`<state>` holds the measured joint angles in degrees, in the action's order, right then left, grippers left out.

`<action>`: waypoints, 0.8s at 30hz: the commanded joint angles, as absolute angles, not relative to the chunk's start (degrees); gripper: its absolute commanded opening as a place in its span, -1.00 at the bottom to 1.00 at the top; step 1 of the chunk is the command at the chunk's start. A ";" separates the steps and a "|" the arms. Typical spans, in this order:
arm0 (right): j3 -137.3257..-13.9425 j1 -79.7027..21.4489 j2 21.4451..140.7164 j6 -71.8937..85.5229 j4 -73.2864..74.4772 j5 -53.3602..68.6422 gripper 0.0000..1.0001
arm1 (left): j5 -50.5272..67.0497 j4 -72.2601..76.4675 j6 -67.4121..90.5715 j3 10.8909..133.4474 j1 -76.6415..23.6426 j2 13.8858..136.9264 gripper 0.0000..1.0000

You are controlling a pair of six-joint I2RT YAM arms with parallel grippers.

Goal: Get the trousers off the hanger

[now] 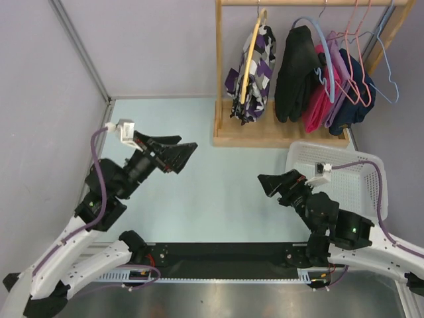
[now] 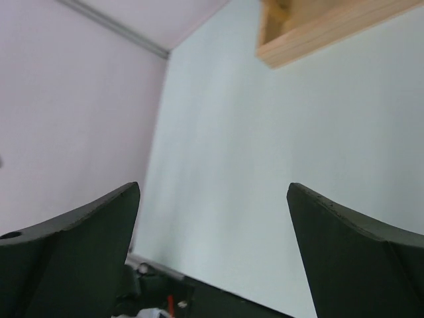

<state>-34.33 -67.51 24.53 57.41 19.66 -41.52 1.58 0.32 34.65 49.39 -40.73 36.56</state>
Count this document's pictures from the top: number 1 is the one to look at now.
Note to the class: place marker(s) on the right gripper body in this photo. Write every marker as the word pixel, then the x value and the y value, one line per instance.
pixel 294 196

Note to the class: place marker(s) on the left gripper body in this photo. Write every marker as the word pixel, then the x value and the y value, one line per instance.
pixel 142 165

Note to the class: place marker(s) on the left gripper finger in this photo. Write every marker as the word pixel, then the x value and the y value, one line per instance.
pixel 177 156
pixel 162 141

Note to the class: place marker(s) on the purple camouflage trousers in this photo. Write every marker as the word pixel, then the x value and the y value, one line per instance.
pixel 264 61

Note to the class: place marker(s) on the black trousers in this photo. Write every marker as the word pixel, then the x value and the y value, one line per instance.
pixel 296 77

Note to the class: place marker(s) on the yellow hanger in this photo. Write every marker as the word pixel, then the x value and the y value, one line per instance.
pixel 261 19

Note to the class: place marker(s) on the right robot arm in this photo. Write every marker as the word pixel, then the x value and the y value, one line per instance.
pixel 343 237

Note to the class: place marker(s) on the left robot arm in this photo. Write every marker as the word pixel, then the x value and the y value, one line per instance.
pixel 44 289

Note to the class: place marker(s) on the pink trousers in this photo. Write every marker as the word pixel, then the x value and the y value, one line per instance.
pixel 319 103

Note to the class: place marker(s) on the lilac trousers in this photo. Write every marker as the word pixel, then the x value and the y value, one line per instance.
pixel 340 86

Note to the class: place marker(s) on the wooden clothes rack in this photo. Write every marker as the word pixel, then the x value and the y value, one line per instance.
pixel 269 133

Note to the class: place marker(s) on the white plastic basket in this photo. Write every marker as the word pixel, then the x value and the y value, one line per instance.
pixel 360 189

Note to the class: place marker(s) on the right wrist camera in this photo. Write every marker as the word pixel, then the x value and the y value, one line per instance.
pixel 322 175

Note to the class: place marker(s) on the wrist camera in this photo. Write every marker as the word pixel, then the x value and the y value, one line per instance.
pixel 124 129
pixel 322 175

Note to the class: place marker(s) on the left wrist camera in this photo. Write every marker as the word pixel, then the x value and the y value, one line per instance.
pixel 124 129

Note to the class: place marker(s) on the white cable duct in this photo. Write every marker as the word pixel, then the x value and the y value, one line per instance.
pixel 139 276

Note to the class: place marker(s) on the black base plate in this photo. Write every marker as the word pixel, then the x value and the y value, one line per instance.
pixel 229 261

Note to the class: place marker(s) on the pink wire hanger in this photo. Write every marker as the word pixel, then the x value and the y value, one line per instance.
pixel 355 37
pixel 344 36

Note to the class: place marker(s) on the blue wire hanger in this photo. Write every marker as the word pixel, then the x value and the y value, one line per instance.
pixel 380 39

